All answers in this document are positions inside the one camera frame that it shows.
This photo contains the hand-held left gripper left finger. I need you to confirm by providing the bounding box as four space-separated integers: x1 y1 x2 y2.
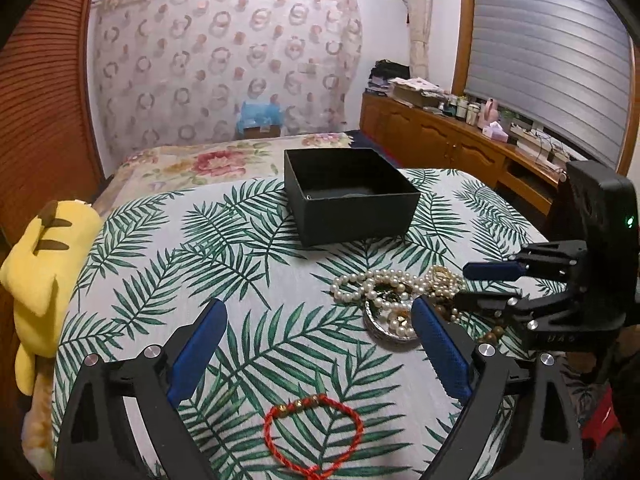
54 297 228 480

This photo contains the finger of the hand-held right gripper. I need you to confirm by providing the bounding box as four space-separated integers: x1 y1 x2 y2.
452 280 576 331
462 241 587 283

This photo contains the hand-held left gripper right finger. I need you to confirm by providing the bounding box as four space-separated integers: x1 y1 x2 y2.
411 295 585 480

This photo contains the brown wooden bead bracelet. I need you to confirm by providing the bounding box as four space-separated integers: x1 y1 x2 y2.
432 302 511 346

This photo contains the silver bangle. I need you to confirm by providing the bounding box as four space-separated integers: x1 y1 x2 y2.
362 300 425 347

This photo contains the green bead jewelry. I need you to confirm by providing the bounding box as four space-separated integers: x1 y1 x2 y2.
374 284 403 307

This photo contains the white pearl necklace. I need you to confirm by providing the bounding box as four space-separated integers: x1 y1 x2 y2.
330 266 468 341

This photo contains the red string bracelet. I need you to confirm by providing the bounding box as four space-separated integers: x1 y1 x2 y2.
262 394 363 478

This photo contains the black square box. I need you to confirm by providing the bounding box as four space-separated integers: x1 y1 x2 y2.
284 147 421 248

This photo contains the green leaf print cloth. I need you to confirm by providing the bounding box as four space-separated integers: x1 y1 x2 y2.
52 167 566 480

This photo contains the white power strip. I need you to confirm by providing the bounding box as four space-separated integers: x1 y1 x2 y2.
510 125 551 143

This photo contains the wooden cabinet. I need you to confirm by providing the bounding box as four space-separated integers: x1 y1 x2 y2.
360 91 571 206

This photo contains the pink bottle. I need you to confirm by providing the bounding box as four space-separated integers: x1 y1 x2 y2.
477 99 501 128

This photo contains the row of small bottles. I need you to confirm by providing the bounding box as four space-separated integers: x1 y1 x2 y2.
439 94 483 123

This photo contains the yellow plush toy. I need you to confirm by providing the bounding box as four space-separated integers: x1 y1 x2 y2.
0 200 103 393

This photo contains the floral blanket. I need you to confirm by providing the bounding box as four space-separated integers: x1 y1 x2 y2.
92 132 361 211

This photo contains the box with papers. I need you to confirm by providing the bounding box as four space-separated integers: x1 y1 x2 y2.
389 77 446 108

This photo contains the grey window blind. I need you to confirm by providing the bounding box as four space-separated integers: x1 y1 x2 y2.
465 0 633 161

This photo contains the stack of dark clothes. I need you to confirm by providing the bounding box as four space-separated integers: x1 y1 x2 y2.
369 60 411 93

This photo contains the blue plastic bag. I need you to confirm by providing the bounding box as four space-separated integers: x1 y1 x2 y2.
235 100 286 131

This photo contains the cream lace curtain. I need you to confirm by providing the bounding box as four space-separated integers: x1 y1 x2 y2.
395 0 433 81

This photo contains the wooden slatted wardrobe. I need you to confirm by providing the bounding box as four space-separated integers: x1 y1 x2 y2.
0 0 106 241

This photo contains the wooden window frame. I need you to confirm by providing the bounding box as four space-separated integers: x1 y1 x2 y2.
452 0 635 177

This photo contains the sheer ring pattern curtain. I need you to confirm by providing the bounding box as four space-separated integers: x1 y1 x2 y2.
92 0 363 158

